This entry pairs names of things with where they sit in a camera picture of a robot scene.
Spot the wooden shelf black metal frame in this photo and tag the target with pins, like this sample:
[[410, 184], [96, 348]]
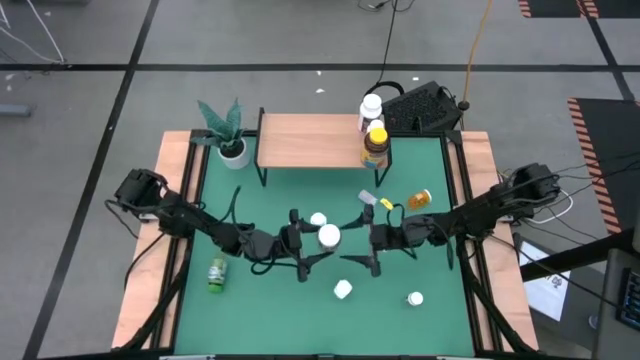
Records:
[[310, 140]]

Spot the black mat hazard striped edge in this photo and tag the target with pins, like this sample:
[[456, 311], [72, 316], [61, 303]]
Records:
[[550, 7], [615, 150]]

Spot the orange pill vial white cap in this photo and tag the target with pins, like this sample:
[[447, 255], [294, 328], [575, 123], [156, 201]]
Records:
[[419, 200]]

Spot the green table mat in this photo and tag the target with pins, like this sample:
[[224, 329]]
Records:
[[280, 320]]

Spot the white paper sheet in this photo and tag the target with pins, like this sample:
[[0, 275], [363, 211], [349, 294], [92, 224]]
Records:
[[547, 295]]

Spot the green cap medicine bottle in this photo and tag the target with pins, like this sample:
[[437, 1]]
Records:
[[216, 277]]

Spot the large white pill bottle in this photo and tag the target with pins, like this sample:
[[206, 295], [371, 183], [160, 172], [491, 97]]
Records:
[[372, 103]]

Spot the green plant in white pot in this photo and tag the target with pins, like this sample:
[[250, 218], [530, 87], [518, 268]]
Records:
[[234, 150]]

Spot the clear gummies bottle green label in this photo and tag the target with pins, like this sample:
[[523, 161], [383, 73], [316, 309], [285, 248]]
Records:
[[329, 235]]

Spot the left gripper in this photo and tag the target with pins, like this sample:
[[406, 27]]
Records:
[[290, 240]]

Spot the black control panel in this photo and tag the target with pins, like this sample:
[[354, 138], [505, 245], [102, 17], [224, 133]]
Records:
[[631, 300]]

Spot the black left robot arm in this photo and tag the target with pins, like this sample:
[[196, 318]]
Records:
[[190, 217]]

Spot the small white pill bottle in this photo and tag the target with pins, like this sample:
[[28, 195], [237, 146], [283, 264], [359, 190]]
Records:
[[415, 298]]

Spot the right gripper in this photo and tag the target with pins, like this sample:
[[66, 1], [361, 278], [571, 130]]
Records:
[[395, 237]]

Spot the fish oil bottle yellow cap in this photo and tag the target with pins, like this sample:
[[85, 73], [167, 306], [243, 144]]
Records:
[[378, 136]]

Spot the grey metal cabinet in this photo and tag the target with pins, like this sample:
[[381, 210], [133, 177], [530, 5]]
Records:
[[607, 340]]

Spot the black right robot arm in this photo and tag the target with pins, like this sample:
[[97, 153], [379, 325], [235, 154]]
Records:
[[480, 215]]

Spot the black metal bar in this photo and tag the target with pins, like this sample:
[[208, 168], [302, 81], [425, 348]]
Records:
[[575, 256]]

